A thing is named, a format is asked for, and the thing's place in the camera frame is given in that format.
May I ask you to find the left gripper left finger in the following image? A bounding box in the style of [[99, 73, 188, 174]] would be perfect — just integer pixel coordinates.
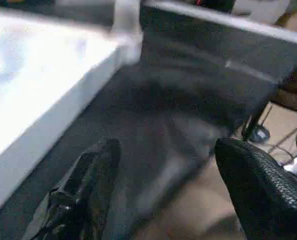
[[23, 138, 121, 240]]

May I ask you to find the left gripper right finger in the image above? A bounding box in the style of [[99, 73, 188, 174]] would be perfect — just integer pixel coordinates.
[[214, 136, 297, 240]]

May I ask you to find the white plastic table top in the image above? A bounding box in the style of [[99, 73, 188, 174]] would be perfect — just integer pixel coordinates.
[[0, 4, 144, 211]]

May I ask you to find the black work mat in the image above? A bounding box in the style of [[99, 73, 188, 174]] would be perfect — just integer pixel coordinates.
[[0, 0, 297, 240]]

